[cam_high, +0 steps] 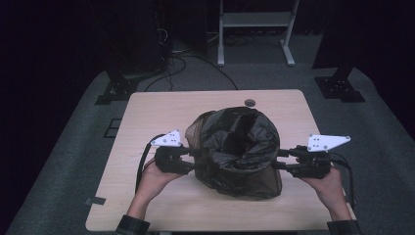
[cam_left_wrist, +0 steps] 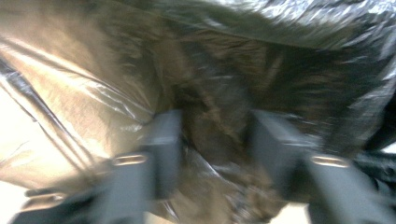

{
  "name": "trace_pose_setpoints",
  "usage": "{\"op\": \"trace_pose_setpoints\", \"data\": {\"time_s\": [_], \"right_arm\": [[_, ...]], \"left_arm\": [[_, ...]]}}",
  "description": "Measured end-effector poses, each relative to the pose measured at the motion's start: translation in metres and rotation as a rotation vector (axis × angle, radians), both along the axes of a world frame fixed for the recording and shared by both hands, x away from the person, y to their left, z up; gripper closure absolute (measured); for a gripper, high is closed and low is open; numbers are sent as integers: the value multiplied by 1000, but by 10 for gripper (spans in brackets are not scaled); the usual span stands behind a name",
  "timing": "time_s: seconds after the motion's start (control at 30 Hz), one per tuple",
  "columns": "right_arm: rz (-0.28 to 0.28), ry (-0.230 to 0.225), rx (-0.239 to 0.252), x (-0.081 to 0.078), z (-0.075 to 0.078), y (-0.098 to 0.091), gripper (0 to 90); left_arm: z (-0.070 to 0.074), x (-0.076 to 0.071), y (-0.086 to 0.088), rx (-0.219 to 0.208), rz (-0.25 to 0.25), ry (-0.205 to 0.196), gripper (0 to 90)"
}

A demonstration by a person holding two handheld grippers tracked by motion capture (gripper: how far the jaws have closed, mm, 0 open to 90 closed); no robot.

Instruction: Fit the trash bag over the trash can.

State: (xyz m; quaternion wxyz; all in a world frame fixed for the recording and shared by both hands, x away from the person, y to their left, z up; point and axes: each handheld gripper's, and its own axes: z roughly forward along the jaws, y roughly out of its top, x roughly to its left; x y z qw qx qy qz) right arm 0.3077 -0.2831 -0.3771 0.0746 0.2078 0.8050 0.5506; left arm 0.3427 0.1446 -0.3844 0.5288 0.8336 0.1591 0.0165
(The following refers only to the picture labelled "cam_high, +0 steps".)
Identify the white metal stand frame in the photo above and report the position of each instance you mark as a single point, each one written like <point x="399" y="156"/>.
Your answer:
<point x="254" y="19"/>

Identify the black stand base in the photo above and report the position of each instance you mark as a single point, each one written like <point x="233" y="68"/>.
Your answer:
<point x="119" y="89"/>
<point x="339" y="88"/>

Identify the round table grommet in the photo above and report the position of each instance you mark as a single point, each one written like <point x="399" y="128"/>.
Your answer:
<point x="250" y="103"/>

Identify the black plastic garbage bag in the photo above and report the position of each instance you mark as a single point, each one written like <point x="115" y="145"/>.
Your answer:
<point x="238" y="150"/>

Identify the grey tape piece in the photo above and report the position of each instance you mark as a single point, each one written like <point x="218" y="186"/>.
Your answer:
<point x="95" y="201"/>

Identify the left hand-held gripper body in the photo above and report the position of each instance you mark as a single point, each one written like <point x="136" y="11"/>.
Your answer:
<point x="169" y="161"/>

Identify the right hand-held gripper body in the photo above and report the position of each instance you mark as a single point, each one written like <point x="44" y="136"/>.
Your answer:
<point x="313" y="163"/>

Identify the person's right hand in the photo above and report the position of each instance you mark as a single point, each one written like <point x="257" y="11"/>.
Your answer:
<point x="329" y="186"/>

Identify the person's left hand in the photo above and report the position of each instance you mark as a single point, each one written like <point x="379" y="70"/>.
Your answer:
<point x="153" y="179"/>

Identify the dark equipment rack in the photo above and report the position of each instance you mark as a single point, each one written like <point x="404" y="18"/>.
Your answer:
<point x="143" y="39"/>

